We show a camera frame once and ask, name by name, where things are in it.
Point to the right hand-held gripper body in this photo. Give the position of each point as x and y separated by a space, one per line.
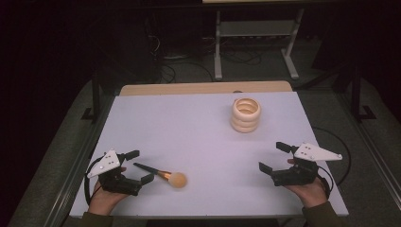
299 173

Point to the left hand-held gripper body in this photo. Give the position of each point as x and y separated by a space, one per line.
110 181

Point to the person's left hand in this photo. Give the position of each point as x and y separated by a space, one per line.
105 201

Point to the person's right hand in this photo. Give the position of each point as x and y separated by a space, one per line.
310 194

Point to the black metal stand leg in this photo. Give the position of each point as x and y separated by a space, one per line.
95 101
356 94

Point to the white board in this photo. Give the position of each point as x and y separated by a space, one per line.
205 142

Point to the white metal stand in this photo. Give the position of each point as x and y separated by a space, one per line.
252 28

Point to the grey metal rail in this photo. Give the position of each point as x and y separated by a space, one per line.
78 164
372 138

